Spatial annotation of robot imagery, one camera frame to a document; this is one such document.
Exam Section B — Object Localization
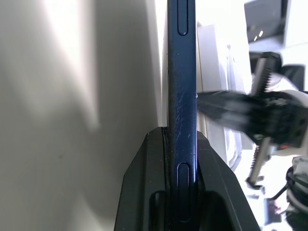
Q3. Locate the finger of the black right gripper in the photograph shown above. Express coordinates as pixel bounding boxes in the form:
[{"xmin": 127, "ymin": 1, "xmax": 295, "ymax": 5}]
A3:
[{"xmin": 196, "ymin": 90, "xmax": 256, "ymax": 132}]

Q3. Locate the dark blue smartphone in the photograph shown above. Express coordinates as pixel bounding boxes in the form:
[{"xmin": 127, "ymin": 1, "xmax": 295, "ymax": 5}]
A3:
[{"xmin": 165, "ymin": 0, "xmax": 202, "ymax": 231}]

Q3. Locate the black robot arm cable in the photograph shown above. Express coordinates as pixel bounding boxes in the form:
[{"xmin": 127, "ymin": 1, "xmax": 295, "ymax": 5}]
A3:
[{"xmin": 285, "ymin": 166, "xmax": 308, "ymax": 218}]

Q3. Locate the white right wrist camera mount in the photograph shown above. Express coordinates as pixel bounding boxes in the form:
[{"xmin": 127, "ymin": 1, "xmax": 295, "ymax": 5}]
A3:
[{"xmin": 291, "ymin": 155, "xmax": 308, "ymax": 185}]

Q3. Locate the white phone box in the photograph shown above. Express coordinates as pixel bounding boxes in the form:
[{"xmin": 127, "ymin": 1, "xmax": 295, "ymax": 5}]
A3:
[{"xmin": 196, "ymin": 22, "xmax": 243, "ymax": 169}]

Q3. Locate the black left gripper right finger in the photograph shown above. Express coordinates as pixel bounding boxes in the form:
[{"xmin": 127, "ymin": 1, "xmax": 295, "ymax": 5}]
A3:
[{"xmin": 196, "ymin": 131, "xmax": 262, "ymax": 231}]

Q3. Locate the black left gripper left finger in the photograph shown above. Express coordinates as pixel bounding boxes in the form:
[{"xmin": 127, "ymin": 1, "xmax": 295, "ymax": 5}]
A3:
[{"xmin": 114, "ymin": 127, "xmax": 172, "ymax": 231}]

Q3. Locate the dark computer monitor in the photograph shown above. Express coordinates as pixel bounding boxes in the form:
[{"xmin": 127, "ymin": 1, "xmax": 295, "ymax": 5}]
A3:
[{"xmin": 244, "ymin": 0, "xmax": 289, "ymax": 46}]

